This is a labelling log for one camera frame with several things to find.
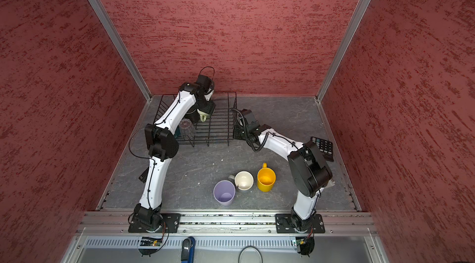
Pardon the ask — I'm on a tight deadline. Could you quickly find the light green mug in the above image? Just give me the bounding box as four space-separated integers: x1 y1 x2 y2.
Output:
197 109 210 123

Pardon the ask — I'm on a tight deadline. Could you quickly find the clear plastic cup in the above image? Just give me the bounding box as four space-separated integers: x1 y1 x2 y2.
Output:
179 118 196 140

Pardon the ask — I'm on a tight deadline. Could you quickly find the yellow mug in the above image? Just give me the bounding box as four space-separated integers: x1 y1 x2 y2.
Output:
257 163 277 192

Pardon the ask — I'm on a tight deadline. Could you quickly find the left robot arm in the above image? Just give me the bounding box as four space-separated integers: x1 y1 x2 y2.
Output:
130 74 215 233

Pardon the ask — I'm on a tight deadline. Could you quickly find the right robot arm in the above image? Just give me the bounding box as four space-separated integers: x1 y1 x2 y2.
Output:
230 108 333 233

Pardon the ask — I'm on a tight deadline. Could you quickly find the grey mug cream inside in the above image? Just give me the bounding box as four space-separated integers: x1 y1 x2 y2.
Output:
228 171 254 191

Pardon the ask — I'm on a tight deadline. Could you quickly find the lavender cup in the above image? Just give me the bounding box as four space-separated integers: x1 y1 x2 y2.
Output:
213 180 236 207

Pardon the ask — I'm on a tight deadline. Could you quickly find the black calculator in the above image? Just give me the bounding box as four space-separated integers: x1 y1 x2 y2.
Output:
310 136 334 162

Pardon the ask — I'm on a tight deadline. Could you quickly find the black stapler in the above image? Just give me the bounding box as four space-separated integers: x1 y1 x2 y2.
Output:
139 168 149 183

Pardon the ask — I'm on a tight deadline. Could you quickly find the left corner aluminium profile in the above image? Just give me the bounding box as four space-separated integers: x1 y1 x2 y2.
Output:
88 0 153 102

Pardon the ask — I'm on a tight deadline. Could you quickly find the corner aluminium profile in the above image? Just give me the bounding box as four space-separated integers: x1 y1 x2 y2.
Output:
316 0 371 103
88 0 153 102

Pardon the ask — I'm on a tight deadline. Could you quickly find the right corner aluminium profile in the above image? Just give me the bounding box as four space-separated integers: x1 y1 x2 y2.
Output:
316 0 371 103

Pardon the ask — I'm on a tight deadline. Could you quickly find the black wire dish rack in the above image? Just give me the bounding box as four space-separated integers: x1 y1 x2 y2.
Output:
175 92 237 146

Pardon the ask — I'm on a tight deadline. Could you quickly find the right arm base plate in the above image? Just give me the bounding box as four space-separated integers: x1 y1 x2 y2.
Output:
275 214 325 234

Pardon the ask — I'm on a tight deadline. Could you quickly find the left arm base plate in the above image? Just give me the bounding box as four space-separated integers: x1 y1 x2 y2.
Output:
128 214 181 234

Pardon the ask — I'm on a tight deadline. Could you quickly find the black cable loop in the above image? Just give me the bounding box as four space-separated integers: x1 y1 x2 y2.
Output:
237 246 263 263

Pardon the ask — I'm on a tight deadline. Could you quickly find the blue handled tool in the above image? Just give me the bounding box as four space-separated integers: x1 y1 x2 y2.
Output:
181 237 195 263

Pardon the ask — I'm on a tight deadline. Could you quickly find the front aluminium rail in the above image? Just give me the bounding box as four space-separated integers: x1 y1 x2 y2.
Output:
74 209 379 237

